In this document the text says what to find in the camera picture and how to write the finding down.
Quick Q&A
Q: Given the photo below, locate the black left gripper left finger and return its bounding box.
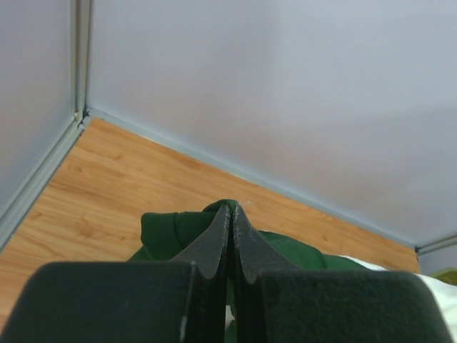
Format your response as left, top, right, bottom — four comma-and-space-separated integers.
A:
1, 205, 229, 342

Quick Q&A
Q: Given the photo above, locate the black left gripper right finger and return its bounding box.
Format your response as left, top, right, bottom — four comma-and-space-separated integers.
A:
231, 207, 452, 342

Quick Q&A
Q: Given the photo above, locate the white and green raglan t-shirt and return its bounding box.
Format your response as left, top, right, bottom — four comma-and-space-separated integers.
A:
130, 199, 456, 342

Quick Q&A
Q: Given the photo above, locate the olive green plastic bin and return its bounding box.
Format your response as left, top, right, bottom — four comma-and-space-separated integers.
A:
431, 268, 457, 285

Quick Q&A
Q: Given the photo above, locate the aluminium corner frame post right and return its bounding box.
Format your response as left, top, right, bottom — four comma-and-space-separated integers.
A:
415, 233, 457, 256

